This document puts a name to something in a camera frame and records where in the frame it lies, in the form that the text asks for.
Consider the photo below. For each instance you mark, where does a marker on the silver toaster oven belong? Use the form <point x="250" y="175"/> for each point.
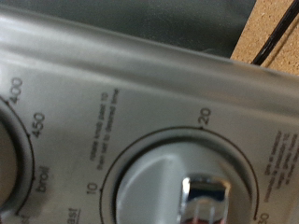
<point x="155" y="77"/>

